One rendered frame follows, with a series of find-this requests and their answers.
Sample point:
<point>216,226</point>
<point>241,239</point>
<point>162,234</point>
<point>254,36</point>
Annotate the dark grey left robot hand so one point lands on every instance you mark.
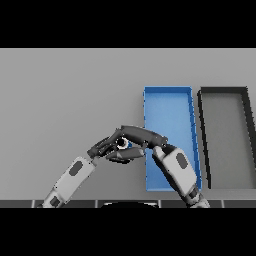
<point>100,147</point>

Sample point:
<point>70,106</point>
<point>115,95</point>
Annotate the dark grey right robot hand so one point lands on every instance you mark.
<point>140,136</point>

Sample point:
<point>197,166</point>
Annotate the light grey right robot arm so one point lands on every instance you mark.
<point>178,170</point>

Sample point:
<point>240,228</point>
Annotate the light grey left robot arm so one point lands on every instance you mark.
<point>74,175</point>

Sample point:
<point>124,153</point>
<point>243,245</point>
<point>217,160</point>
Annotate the blue bin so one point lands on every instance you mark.
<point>168,113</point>

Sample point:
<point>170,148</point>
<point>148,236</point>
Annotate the dark grey bin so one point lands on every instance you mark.
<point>226,133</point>

